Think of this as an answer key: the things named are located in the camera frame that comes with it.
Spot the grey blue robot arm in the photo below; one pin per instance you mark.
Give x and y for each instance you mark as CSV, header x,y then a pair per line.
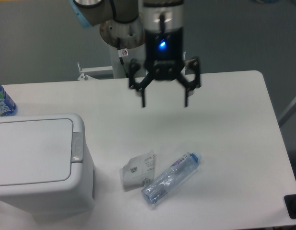
x,y
145,40

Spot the white frame at right edge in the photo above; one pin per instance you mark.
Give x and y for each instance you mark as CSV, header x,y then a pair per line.
x,y
287,112

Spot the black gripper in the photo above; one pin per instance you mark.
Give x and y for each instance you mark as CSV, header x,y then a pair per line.
x,y
164,63

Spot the black clamp at table edge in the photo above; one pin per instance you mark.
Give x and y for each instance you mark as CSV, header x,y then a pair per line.
x,y
290,202

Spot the blue labelled water bottle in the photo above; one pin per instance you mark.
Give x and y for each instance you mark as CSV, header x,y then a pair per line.
x,y
7,106

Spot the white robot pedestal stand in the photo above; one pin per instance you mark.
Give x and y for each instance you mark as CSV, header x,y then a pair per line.
x,y
120,59

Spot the white plastic trash can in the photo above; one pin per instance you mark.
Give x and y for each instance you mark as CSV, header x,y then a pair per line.
x,y
45,164

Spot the crushed clear plastic bottle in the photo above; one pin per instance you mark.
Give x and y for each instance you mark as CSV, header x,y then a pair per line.
x,y
171,177

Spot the crumpled white paper wrapper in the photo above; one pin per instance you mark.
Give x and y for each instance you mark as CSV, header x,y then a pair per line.
x,y
138,172

